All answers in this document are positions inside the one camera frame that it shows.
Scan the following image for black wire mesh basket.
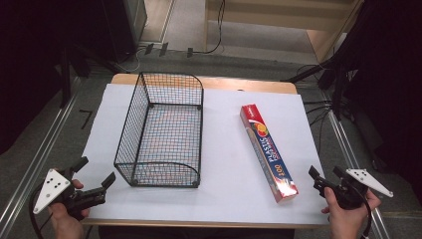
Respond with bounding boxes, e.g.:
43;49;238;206
113;71;205;189

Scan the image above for left hand-held gripper black cable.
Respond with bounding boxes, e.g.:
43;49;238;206
28;188;55;239

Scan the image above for black metal stand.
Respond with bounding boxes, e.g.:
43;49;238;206
282;56;352;122
54;43;130;109

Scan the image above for person's left hand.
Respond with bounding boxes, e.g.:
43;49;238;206
48;178;91;239

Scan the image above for white table cover sheet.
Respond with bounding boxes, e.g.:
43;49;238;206
81;83;330;227

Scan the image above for black hanging cable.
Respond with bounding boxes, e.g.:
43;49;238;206
190;0;227;56

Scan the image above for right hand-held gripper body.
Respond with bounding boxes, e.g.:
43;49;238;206
313;166;395;211

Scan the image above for light wooden steps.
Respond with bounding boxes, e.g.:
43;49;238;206
203;0;366;64

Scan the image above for bundle of black floor cables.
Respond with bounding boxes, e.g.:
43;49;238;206
295;64;336;157

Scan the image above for hand-held gripper black cable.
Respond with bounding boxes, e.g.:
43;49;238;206
28;188;55;239
351;185;373;239

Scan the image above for red blue plastic wrap box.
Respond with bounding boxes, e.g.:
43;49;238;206
239;103;300;204

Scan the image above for dark cabinet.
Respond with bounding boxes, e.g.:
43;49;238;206
101;0;149;64

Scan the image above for right hand-held gripper black cable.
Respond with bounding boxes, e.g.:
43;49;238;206
351;185;373;239

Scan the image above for person's right hand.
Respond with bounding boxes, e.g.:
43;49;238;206
320;186;382;239

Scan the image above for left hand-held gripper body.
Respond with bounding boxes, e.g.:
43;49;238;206
32;166;107;221

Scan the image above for black curtain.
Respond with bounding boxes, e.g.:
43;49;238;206
0;0;113;155
331;0;422;197

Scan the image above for aluminium floor rail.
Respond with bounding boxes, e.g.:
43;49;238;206
0;75;83;233
322;96;392;239

